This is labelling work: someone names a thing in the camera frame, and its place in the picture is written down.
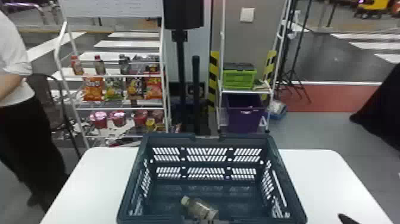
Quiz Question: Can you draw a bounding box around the pink noodle cup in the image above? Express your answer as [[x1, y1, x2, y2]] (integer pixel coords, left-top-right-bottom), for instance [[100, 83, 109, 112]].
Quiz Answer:
[[109, 110, 127, 127], [89, 111, 108, 130]]

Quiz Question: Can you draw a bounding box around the clear bottle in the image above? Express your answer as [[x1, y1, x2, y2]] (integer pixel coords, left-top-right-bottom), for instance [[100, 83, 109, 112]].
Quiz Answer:
[[180, 195, 220, 222]]

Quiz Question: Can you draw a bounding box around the orange snack packet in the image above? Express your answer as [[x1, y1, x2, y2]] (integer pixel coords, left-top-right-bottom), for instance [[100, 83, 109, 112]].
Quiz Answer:
[[82, 76, 104, 102]]

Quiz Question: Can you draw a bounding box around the dark red bottle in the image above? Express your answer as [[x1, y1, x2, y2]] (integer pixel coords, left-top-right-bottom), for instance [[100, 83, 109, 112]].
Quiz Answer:
[[93, 54, 107, 76]]

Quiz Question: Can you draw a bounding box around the green crate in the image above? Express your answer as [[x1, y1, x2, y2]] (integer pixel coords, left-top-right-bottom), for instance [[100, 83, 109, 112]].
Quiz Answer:
[[222, 62, 258, 91]]

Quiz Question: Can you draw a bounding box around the purple crate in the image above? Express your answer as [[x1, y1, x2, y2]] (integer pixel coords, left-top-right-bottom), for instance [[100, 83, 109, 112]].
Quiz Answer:
[[225, 93, 267, 134]]

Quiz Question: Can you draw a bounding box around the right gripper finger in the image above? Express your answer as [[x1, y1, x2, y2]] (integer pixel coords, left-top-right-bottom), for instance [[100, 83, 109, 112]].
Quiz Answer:
[[337, 213, 361, 224]]

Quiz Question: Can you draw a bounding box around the white wall plate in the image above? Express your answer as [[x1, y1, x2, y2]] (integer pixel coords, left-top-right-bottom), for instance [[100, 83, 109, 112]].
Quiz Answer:
[[239, 7, 256, 23]]

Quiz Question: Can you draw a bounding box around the yellow can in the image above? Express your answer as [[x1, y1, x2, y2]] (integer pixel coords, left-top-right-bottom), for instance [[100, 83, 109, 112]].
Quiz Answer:
[[145, 117, 157, 132]]

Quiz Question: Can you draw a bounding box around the white wire rack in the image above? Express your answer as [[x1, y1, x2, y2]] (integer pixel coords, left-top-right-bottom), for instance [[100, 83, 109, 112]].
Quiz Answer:
[[52, 0, 173, 149], [216, 0, 292, 133]]

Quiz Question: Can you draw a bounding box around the black bottle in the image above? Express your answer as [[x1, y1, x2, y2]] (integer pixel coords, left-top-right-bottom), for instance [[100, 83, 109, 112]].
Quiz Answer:
[[118, 54, 131, 76]]

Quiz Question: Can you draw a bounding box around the yellow snack packet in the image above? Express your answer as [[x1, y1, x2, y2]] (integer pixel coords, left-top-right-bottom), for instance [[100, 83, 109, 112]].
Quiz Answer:
[[126, 77, 145, 101]]

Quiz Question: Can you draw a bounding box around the red snack packet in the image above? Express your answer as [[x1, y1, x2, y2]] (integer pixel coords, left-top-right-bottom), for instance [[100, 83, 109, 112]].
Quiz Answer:
[[145, 76, 164, 101]]

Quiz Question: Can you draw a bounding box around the green snack packet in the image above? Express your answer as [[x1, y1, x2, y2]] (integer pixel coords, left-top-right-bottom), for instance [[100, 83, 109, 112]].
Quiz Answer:
[[104, 77, 124, 101]]

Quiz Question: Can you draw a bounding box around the small blue basket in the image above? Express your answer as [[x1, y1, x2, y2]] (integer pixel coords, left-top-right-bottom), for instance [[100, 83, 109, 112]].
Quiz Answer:
[[268, 99, 288, 120]]

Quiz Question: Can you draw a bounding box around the red noodle cup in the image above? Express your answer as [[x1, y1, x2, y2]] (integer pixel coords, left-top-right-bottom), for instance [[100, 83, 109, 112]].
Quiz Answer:
[[133, 110, 149, 127]]

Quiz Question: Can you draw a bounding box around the black box on post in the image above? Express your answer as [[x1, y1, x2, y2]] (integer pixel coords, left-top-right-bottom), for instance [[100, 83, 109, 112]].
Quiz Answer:
[[162, 0, 205, 133]]

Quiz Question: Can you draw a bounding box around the black tripod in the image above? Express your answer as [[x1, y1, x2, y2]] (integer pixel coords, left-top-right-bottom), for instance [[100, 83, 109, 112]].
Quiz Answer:
[[277, 0, 314, 105]]

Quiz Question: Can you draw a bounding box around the yellow black striped post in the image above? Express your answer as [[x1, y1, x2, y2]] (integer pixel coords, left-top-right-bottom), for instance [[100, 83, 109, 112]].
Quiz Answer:
[[263, 49, 278, 85], [208, 50, 220, 108]]

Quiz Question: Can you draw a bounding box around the person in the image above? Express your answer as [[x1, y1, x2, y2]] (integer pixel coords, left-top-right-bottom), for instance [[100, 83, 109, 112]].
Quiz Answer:
[[0, 11, 68, 213]]

